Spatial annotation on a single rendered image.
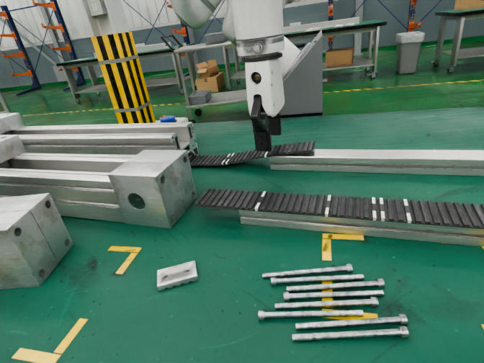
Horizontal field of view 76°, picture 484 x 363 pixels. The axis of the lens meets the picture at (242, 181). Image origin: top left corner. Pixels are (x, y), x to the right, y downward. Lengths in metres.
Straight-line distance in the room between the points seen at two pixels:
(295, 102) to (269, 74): 0.44
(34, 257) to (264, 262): 0.31
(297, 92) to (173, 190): 0.58
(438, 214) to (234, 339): 0.29
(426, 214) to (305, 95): 0.61
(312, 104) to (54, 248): 0.76
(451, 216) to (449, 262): 0.06
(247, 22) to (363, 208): 0.34
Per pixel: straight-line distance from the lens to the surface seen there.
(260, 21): 0.55
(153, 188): 0.48
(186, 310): 0.38
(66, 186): 0.63
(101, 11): 3.93
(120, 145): 0.77
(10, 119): 1.12
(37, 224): 0.51
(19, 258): 0.49
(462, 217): 0.46
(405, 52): 5.52
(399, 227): 0.45
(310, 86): 0.97
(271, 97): 0.56
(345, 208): 0.45
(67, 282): 0.49
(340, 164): 0.62
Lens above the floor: 1.06
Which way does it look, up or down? 28 degrees down
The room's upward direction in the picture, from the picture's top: 8 degrees counter-clockwise
